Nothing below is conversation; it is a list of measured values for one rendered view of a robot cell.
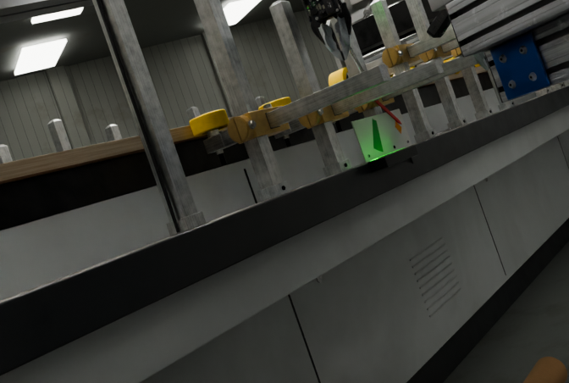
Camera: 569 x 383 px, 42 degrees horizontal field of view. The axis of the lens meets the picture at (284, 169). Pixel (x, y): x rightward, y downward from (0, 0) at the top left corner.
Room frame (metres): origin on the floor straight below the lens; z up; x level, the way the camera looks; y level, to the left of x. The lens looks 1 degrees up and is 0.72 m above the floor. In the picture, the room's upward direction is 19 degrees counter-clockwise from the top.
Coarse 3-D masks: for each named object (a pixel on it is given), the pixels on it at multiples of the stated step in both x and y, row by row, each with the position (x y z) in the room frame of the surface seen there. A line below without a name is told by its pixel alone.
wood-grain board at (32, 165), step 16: (176, 128) 1.51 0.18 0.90; (224, 128) 1.64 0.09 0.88; (96, 144) 1.34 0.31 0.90; (112, 144) 1.36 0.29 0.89; (128, 144) 1.40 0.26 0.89; (16, 160) 1.20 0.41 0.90; (32, 160) 1.22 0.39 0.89; (48, 160) 1.24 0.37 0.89; (64, 160) 1.27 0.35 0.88; (80, 160) 1.30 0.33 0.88; (96, 160) 1.34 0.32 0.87; (0, 176) 1.16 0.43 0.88; (16, 176) 1.19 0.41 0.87; (32, 176) 1.24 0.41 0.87
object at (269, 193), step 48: (432, 144) 1.97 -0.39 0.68; (480, 144) 2.24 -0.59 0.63; (288, 192) 1.40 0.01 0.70; (336, 192) 1.53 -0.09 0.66; (384, 192) 1.70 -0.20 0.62; (192, 240) 1.16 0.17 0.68; (240, 240) 1.25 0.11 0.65; (48, 288) 0.94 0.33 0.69; (96, 288) 0.99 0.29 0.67; (144, 288) 1.06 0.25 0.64; (0, 336) 0.87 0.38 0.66; (48, 336) 0.92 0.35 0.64
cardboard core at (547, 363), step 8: (544, 360) 1.86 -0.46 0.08; (552, 360) 1.86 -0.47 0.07; (536, 368) 1.83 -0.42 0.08; (544, 368) 1.82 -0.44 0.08; (552, 368) 1.82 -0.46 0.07; (560, 368) 1.84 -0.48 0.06; (528, 376) 1.80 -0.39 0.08; (536, 376) 1.78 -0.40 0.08; (544, 376) 1.78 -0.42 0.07; (552, 376) 1.79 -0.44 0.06; (560, 376) 1.82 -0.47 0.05
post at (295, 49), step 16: (272, 16) 1.63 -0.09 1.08; (288, 16) 1.62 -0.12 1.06; (288, 32) 1.62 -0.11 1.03; (288, 48) 1.62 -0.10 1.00; (304, 48) 1.63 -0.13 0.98; (304, 64) 1.61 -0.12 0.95; (304, 80) 1.62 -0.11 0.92; (304, 96) 1.62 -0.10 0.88; (320, 128) 1.62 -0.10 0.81; (320, 144) 1.63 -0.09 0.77; (336, 144) 1.63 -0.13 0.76; (336, 160) 1.61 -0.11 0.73
